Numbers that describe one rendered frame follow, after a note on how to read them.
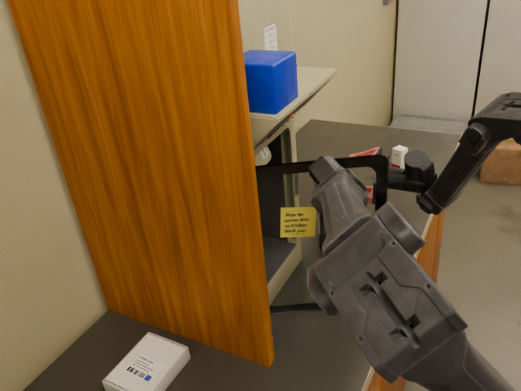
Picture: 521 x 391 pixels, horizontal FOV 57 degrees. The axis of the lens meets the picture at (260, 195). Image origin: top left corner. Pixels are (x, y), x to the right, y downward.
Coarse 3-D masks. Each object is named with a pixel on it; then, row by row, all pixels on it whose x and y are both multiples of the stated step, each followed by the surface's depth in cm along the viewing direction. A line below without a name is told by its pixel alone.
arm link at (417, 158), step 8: (408, 152) 119; (416, 152) 118; (424, 152) 117; (408, 160) 117; (416, 160) 117; (424, 160) 116; (408, 168) 118; (416, 168) 116; (424, 168) 115; (432, 168) 116; (408, 176) 120; (416, 176) 118; (424, 176) 116; (432, 176) 118; (424, 184) 118; (432, 184) 120; (424, 192) 121; (416, 200) 122; (424, 200) 119; (424, 208) 120; (432, 208) 118
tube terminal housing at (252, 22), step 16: (240, 0) 90; (256, 0) 95; (272, 0) 101; (240, 16) 91; (256, 16) 96; (272, 16) 102; (288, 16) 109; (256, 32) 97; (288, 32) 111; (256, 48) 99; (288, 48) 112; (288, 128) 120; (288, 144) 126; (288, 160) 128
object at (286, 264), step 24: (264, 168) 97; (288, 168) 97; (360, 168) 98; (384, 168) 98; (264, 192) 100; (288, 192) 100; (384, 192) 101; (264, 216) 103; (264, 240) 106; (288, 240) 106; (312, 240) 106; (288, 264) 109; (312, 264) 109; (288, 288) 113; (288, 312) 116
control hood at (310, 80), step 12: (300, 72) 110; (312, 72) 109; (324, 72) 108; (300, 84) 102; (312, 84) 101; (324, 84) 105; (300, 96) 95; (312, 96) 111; (288, 108) 90; (252, 120) 89; (264, 120) 87; (276, 120) 87; (252, 132) 90; (264, 132) 89
